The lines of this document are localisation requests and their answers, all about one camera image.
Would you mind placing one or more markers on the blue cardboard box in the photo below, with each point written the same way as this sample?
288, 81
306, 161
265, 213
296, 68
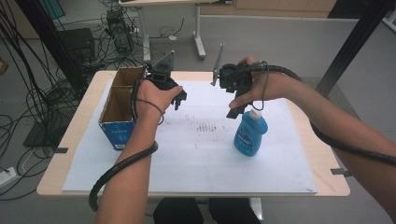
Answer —
117, 132

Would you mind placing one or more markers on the person's right leg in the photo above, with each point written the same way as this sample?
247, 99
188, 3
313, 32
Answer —
233, 213

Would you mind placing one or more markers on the white power strip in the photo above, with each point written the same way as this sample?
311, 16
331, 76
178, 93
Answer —
7, 176

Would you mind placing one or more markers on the person's leg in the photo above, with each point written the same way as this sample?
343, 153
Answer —
233, 213
177, 213

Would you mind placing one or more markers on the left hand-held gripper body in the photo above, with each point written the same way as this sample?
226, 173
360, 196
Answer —
160, 76

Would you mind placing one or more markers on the dark grey floor mat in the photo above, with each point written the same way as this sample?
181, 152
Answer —
339, 109

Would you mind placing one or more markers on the wooden cabinet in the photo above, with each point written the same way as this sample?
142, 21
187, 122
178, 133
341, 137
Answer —
267, 7

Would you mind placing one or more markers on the person's left hand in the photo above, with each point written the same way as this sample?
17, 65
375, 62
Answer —
152, 99

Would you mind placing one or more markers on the white table mat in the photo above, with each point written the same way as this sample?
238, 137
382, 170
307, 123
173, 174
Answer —
199, 161

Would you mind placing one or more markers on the black metal post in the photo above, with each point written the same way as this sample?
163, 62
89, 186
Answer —
355, 40
53, 40

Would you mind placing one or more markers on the person's right hand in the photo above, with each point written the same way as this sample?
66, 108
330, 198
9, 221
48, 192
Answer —
274, 87

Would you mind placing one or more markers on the blue plastic bottle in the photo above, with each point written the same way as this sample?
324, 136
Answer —
249, 133

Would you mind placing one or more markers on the black equipment case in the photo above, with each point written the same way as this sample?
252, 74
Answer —
76, 42

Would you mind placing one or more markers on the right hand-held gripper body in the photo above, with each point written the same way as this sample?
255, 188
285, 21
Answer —
235, 76

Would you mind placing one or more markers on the person's left leg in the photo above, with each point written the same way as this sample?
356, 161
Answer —
177, 213

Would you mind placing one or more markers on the black tape strip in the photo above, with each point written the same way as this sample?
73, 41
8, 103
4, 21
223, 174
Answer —
341, 172
60, 150

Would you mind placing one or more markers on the computer tower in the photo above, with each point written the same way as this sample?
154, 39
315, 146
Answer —
120, 31

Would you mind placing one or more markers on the black floor base plate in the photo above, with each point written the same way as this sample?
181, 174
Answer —
43, 137

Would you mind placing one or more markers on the white desk frame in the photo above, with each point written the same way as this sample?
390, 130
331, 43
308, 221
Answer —
197, 34

